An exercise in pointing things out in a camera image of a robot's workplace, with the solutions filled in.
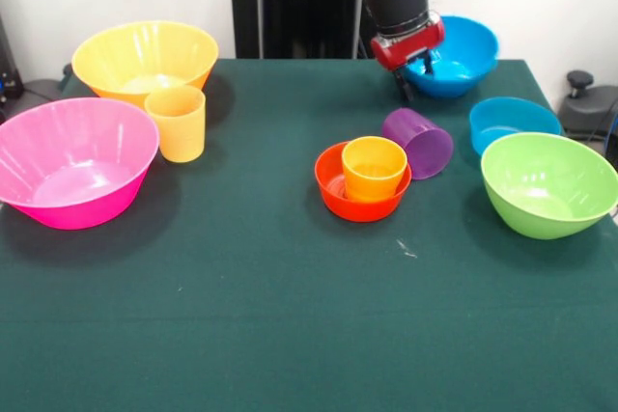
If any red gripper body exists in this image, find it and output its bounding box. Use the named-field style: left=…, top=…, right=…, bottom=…
left=370, top=14, right=446, bottom=72

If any deep blue bowl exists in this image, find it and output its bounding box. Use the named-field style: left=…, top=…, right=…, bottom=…
left=403, top=14, right=499, bottom=99

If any purple cup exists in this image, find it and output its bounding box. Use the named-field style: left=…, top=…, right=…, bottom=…
left=380, top=107, right=455, bottom=181

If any orange cup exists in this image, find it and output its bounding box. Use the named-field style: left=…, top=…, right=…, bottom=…
left=341, top=135, right=408, bottom=204

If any small red-orange bowl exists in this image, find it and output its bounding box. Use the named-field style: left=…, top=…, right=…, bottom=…
left=314, top=140, right=413, bottom=223

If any shallow blue bowl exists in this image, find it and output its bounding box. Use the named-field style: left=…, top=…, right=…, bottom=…
left=467, top=96, right=562, bottom=156

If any dark grey round base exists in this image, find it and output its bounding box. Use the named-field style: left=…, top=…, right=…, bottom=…
left=21, top=62, right=76, bottom=95
left=559, top=69, right=618, bottom=141

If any lime green bowl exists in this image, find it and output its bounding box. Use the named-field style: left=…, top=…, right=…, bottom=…
left=480, top=131, right=618, bottom=240

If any yellow cup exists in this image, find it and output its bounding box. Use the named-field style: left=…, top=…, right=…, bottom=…
left=144, top=85, right=207, bottom=164

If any dark green table cloth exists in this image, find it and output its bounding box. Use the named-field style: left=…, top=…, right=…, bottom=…
left=0, top=58, right=618, bottom=412

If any large yellow-orange bowl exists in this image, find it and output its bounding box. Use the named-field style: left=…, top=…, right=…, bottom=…
left=70, top=20, right=219, bottom=111

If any pink bowl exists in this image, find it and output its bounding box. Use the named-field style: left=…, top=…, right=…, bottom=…
left=0, top=96, right=160, bottom=231

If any black electronics box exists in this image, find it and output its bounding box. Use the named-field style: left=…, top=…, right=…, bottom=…
left=0, top=14, right=25, bottom=100

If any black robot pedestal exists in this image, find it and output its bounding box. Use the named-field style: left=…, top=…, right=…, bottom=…
left=222, top=0, right=391, bottom=60

